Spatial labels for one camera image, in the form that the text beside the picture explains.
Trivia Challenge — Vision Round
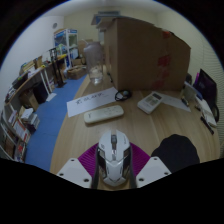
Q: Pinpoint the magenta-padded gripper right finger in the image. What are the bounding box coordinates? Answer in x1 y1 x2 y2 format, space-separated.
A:
128 142 172 189

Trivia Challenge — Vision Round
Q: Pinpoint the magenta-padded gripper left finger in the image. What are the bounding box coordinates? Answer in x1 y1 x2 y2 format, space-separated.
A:
56 142 101 190

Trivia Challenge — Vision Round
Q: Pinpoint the white and black computer mouse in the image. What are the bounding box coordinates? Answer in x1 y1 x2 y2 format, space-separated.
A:
96 129 132 187

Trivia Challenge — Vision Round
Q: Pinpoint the black mouse pad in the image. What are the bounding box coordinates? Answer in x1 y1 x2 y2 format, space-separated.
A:
151 133 201 174

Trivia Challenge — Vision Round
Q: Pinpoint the plain white remote control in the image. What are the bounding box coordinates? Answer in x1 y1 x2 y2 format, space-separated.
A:
83 104 125 125

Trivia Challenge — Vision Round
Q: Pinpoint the white remote control with screen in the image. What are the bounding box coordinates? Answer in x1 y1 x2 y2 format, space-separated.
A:
136 91 164 115

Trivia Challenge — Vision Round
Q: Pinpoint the white paper sheet with writing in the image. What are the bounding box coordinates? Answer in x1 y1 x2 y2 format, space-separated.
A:
66 86 120 118

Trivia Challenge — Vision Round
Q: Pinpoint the black marker pen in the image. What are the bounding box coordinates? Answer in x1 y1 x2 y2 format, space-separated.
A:
199 115 215 136

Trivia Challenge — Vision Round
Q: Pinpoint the cluttered wooden shelf unit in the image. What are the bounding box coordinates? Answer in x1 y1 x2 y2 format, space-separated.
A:
0 55 55 164

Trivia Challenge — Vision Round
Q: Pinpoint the white open notebook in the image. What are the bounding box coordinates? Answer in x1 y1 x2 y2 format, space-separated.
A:
195 95 218 128

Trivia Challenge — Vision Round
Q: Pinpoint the small brown cardboard box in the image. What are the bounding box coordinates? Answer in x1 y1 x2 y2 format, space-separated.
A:
67 64 89 81

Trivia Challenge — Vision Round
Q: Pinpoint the black metal stand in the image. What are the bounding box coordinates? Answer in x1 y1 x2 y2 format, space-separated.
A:
48 47 68 89

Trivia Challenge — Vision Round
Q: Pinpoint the clear plastic water jug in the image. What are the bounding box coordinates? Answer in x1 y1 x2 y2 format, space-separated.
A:
83 41 105 85

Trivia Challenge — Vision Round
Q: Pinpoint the large brown cardboard box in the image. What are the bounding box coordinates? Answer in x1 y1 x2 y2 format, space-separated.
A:
97 16 192 92

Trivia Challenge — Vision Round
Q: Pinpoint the blue and white display cabinet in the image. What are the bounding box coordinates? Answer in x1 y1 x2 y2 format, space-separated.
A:
53 27 80 70

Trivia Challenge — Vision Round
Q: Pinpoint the coiled black cable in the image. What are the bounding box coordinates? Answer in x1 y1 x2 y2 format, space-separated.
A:
114 88 133 102

